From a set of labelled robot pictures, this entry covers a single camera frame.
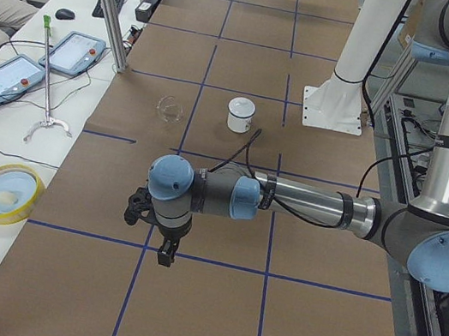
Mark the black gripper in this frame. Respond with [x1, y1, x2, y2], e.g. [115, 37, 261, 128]
[123, 187, 178, 267]

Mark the clear plastic funnel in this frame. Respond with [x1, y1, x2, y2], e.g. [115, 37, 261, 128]
[157, 95, 184, 124]

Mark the white mug lid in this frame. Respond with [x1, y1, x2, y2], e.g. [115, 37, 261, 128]
[228, 97, 255, 119]

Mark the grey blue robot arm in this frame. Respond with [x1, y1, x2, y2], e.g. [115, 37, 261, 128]
[123, 0, 449, 292]

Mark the white enamel mug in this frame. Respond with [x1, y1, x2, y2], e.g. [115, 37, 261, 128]
[226, 97, 256, 134]

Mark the blue plate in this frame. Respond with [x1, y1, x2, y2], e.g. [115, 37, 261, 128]
[0, 171, 37, 214]

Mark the small white lump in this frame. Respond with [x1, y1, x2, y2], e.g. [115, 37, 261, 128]
[0, 190, 18, 207]

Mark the brown paper table cover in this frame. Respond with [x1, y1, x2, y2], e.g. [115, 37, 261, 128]
[0, 0, 394, 336]

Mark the yellow tape roll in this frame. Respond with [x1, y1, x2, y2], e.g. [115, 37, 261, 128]
[0, 164, 46, 225]

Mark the far teach pendant tablet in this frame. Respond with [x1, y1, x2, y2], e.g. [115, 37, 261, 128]
[49, 31, 106, 77]

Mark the teach pendant tablet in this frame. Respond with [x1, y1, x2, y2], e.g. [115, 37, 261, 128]
[0, 54, 45, 105]
[49, 31, 106, 77]

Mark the near teach pendant tablet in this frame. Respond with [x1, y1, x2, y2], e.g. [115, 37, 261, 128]
[0, 54, 45, 105]

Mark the black box device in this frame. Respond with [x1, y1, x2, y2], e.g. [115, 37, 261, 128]
[135, 0, 161, 23]

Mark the black computer mouse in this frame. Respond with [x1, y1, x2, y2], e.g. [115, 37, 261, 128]
[55, 8, 75, 21]

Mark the metal grabber reacher tool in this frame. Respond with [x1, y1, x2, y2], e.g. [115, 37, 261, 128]
[23, 15, 72, 142]

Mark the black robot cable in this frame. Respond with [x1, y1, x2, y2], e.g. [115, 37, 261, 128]
[202, 120, 432, 245]

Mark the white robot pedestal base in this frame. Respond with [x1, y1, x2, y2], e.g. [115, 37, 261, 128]
[302, 0, 411, 136]

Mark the aluminium frame post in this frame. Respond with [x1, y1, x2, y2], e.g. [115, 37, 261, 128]
[62, 0, 141, 75]

